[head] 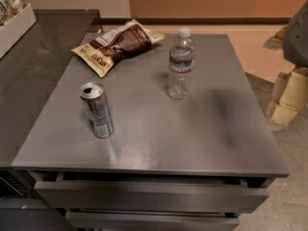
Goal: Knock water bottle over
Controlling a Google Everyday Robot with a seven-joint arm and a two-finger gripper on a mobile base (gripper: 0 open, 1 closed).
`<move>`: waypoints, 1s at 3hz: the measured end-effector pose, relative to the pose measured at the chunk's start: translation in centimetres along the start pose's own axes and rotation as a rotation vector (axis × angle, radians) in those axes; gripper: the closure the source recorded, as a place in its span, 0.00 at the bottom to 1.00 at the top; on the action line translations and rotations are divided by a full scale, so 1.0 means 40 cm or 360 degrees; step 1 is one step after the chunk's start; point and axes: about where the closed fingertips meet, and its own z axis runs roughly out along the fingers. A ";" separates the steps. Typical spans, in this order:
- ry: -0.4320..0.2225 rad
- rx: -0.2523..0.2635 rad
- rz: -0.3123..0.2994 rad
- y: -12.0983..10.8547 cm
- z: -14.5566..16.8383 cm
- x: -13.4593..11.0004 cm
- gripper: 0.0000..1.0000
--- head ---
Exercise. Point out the snack packets in box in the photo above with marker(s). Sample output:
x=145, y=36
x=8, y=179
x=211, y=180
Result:
x=10, y=8

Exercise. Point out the brown chip bag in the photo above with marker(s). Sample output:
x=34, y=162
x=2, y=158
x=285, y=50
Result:
x=126, y=41

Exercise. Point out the clear plastic water bottle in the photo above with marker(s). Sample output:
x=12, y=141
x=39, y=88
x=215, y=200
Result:
x=181, y=56

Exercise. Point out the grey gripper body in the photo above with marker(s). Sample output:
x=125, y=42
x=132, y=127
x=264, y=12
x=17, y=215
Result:
x=296, y=43

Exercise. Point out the upper grey drawer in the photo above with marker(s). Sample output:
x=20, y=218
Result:
x=152, y=193

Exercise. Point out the silver blue drink can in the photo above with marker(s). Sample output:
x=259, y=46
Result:
x=95, y=101

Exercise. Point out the white snack box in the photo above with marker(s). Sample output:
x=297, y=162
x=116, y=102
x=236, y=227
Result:
x=14, y=30

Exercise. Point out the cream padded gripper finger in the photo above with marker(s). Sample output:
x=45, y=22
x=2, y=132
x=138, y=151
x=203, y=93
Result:
x=289, y=96

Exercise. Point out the grey drawer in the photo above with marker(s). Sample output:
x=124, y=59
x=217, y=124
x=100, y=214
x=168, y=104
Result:
x=152, y=193
x=134, y=222

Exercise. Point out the lower grey drawer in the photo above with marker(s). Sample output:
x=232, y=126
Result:
x=134, y=222

